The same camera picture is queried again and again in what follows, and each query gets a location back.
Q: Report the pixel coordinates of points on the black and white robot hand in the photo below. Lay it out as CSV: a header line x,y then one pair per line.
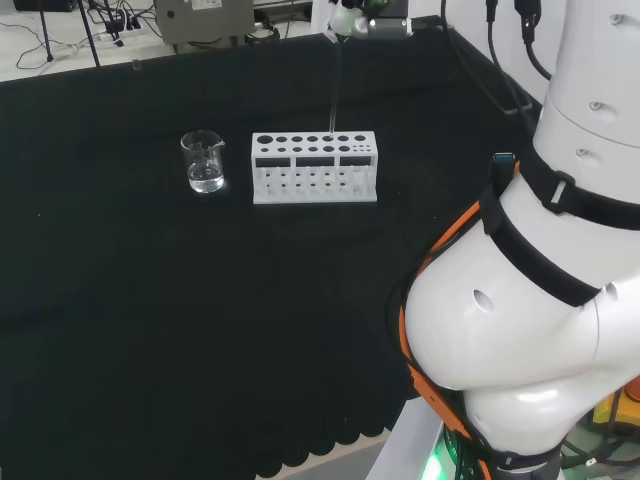
x,y
380,27

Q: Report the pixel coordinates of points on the floor equipment box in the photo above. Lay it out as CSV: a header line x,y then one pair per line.
x,y
205,20

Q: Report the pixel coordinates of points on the clear glass rod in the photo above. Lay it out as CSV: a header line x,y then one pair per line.
x,y
336,85

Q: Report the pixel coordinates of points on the black bench cloth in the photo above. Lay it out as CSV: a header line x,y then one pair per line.
x,y
150,300

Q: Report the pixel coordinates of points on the black stand leg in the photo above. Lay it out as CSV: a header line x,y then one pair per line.
x,y
46,35

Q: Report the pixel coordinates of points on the clear glass beaker with water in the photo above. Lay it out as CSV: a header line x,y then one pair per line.
x,y
204,167

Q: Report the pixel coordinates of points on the clear cloth clip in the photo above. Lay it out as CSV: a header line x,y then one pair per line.
x,y
135,64

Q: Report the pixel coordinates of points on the white power strip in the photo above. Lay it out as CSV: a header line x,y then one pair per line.
x,y
125,25

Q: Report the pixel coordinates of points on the white mounting pedestal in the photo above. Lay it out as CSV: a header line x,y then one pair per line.
x,y
400,440

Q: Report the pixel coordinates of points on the yellow stop button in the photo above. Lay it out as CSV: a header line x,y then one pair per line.
x,y
617,405

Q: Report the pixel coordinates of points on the white test tube rack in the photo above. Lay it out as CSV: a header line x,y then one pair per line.
x,y
314,150

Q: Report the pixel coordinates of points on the black tripod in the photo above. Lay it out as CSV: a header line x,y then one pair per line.
x,y
91,37

